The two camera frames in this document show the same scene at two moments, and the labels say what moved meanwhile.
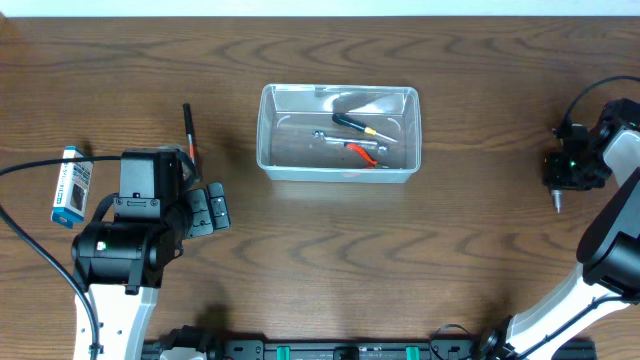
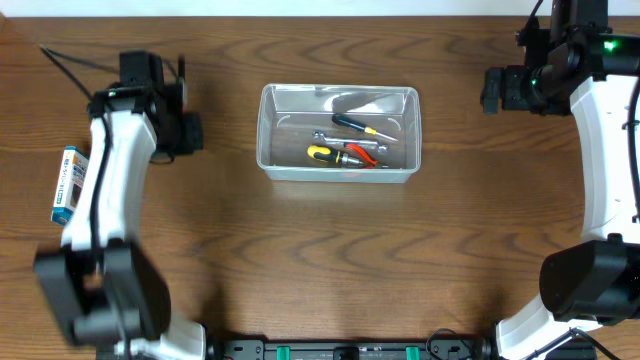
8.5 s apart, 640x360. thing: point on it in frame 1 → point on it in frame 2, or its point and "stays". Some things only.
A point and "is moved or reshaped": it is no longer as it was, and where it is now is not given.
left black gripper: [201, 214] → [176, 93]
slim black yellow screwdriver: [351, 122] stays
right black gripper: [556, 178] → [510, 77]
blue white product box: [74, 183] stays
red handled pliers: [371, 162] stays
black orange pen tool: [190, 132] is moved or reshaped
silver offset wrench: [348, 142] stays
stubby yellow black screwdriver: [556, 193] → [324, 153]
